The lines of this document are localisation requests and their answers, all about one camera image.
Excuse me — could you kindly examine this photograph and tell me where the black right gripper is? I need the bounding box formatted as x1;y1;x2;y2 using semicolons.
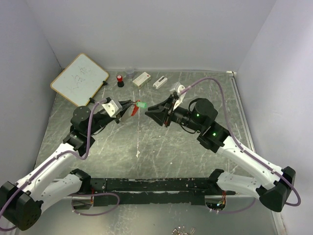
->
145;95;203;133

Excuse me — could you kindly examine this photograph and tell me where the metal key organizer red handle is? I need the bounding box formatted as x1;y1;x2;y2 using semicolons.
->
119;100;140;123

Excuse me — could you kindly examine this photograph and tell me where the green plastic key tag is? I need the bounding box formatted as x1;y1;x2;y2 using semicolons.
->
136;101;147;109

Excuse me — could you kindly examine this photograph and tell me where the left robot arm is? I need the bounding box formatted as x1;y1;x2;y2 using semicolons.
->
0;98;138;233

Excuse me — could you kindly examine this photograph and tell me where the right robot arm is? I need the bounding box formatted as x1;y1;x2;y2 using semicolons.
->
145;96;295;212

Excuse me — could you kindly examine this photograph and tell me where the red black stamp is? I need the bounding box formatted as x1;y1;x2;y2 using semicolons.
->
116;75;124;88

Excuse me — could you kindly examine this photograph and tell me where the white stapler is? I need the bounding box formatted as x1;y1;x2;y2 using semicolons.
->
153;76;168;90

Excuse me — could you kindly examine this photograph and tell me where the white staples box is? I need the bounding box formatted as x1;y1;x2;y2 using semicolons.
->
132;72;151;89

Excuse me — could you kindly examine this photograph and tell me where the clear plastic cup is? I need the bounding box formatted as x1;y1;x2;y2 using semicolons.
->
125;67;134;79

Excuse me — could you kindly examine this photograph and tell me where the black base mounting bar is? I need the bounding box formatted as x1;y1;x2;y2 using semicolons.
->
76;178;223;206

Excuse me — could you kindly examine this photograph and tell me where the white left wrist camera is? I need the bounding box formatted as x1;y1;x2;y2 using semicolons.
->
102;99;122;118

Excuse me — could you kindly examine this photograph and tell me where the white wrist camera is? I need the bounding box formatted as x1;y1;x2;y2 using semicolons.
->
102;99;122;118
170;82;185;110

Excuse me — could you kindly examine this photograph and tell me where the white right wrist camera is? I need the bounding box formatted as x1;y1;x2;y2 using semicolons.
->
170;82;185;110

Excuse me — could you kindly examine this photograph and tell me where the small whiteboard wooden frame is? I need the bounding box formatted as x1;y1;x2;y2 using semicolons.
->
50;53;109;107

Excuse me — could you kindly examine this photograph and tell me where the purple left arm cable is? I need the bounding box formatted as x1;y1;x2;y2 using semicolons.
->
0;97;120;232

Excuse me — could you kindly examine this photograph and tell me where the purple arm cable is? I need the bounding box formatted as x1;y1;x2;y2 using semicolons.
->
0;97;120;232
179;77;301;214

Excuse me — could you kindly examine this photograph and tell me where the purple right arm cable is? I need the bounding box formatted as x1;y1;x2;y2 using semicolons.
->
179;77;301;214

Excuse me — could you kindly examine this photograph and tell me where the aluminium frame rail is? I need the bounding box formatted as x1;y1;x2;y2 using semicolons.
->
226;71;288;235

